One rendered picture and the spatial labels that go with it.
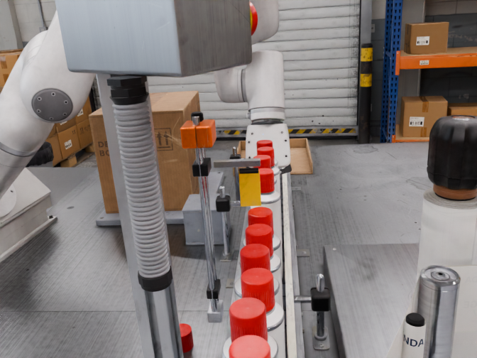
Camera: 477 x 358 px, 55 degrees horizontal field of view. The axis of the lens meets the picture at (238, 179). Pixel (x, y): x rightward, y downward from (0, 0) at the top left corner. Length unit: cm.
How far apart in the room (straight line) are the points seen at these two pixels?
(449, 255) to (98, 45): 54
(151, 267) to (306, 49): 451
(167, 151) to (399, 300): 66
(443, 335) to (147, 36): 41
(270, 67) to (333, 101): 393
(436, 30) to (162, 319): 392
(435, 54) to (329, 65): 112
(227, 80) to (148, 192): 64
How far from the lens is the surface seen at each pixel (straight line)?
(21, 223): 125
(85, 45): 47
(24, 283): 108
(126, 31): 41
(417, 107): 439
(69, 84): 90
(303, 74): 491
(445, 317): 53
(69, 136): 476
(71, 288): 101
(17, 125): 102
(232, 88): 104
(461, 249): 72
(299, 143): 177
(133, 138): 41
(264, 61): 104
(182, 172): 118
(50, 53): 90
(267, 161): 81
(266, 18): 94
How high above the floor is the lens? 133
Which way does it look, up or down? 20 degrees down
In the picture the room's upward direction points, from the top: 4 degrees counter-clockwise
